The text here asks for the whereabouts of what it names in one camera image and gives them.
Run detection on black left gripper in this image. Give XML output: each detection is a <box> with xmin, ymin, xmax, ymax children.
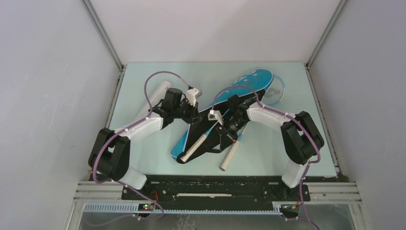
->
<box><xmin>172</xmin><ymin>98</ymin><xmax>202</xmax><ymax>125</ymax></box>

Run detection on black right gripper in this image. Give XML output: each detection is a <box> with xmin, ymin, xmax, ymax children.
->
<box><xmin>217</xmin><ymin>115</ymin><xmax>249</xmax><ymax>150</ymax></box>

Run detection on blue racket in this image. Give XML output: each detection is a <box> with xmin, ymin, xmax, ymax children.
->
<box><xmin>219</xmin><ymin>75</ymin><xmax>285</xmax><ymax>172</ymax></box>
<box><xmin>180</xmin><ymin>134</ymin><xmax>207</xmax><ymax>162</ymax></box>

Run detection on white shuttlecock tube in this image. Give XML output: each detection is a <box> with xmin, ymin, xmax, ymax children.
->
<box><xmin>134</xmin><ymin>80</ymin><xmax>172</xmax><ymax>122</ymax></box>

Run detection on blue racket bag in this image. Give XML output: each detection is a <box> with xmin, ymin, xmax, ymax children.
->
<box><xmin>170</xmin><ymin>69</ymin><xmax>274</xmax><ymax>164</ymax></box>

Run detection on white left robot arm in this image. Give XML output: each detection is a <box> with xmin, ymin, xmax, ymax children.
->
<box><xmin>88</xmin><ymin>87</ymin><xmax>202</xmax><ymax>200</ymax></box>

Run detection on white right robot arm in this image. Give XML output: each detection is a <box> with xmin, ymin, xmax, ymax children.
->
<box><xmin>218</xmin><ymin>95</ymin><xmax>325</xmax><ymax>200</ymax></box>

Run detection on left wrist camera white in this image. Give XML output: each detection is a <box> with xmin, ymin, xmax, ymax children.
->
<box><xmin>185</xmin><ymin>88</ymin><xmax>202</xmax><ymax>106</ymax></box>

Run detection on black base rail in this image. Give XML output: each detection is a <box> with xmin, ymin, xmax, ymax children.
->
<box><xmin>141</xmin><ymin>175</ymin><xmax>311</xmax><ymax>211</ymax></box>

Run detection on grey cable duct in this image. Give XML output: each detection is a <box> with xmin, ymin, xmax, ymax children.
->
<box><xmin>82</xmin><ymin>202</ymin><xmax>282</xmax><ymax>215</ymax></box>

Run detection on aluminium frame post left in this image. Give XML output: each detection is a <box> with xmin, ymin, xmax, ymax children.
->
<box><xmin>80</xmin><ymin>0</ymin><xmax>124</xmax><ymax>71</ymax></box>

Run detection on aluminium frame post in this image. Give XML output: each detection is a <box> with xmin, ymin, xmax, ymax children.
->
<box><xmin>306</xmin><ymin>0</ymin><xmax>349</xmax><ymax>69</ymax></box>
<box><xmin>80</xmin><ymin>0</ymin><xmax>124</xmax><ymax>71</ymax></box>

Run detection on aluminium frame post right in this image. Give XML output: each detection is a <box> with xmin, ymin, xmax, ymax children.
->
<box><xmin>306</xmin><ymin>0</ymin><xmax>349</xmax><ymax>69</ymax></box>

